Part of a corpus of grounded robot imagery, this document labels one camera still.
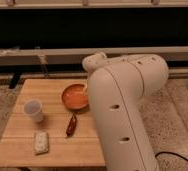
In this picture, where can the orange ceramic bowl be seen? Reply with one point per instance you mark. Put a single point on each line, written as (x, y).
(74, 98)

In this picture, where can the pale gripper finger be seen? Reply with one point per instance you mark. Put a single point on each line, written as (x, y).
(85, 89)

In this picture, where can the dark red chili pepper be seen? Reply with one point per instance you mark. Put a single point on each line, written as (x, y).
(71, 126)

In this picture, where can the wooden table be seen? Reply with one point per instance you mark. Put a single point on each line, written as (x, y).
(17, 142)

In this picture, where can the grey metal rail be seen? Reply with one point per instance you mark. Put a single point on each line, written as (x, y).
(12, 57)

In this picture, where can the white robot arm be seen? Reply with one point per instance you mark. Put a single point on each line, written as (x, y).
(114, 87)

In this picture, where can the white rectangular sponge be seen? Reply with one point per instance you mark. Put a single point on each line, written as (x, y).
(41, 143)

